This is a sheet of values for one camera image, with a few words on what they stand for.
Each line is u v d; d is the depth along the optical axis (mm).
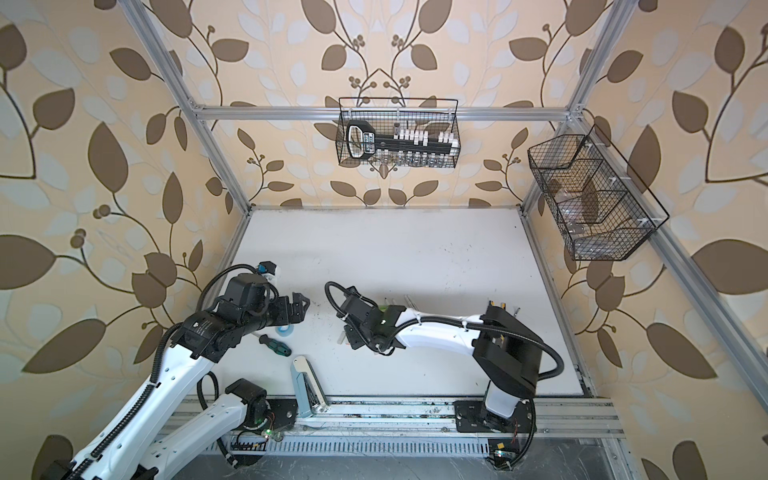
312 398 750
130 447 398
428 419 753
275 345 844
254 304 562
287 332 886
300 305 669
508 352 441
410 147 829
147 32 750
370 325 620
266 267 665
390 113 903
